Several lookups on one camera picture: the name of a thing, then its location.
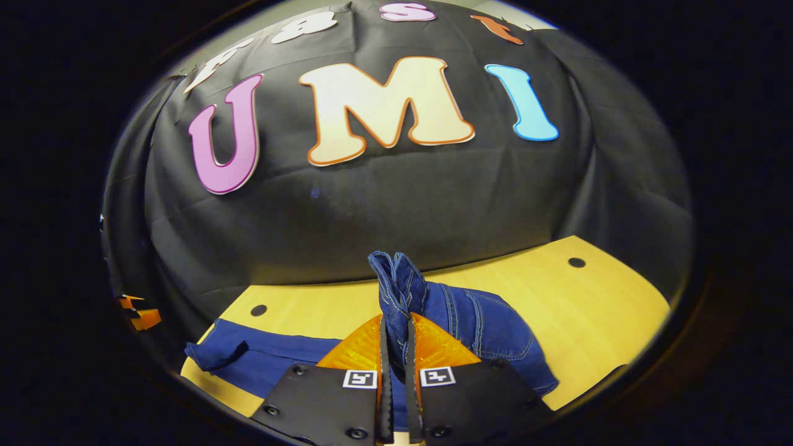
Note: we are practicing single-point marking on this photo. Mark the black backdrop cloth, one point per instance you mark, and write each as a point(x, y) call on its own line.
point(403, 204)

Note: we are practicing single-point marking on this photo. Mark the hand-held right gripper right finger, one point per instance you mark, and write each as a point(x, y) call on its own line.
point(413, 396)

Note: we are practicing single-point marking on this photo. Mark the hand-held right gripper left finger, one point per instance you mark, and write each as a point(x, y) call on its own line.
point(386, 384)

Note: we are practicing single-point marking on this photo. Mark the blue denim jeans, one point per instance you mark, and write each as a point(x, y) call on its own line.
point(483, 322)

